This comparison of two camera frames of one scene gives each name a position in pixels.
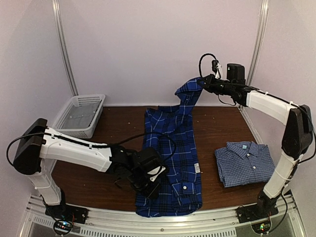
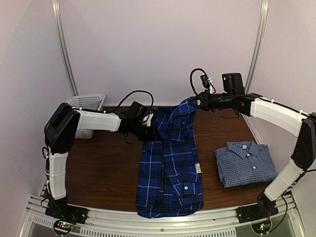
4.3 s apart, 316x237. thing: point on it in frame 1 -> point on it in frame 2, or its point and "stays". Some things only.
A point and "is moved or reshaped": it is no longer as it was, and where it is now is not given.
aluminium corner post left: [60, 36] stays
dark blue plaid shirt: [173, 131] is moved or reshaped
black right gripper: [209, 86] -> [205, 103]
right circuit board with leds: [262, 227] stays
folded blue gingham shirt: [242, 163] stays
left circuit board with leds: [62, 227] stays
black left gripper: [155, 189] -> [151, 137]
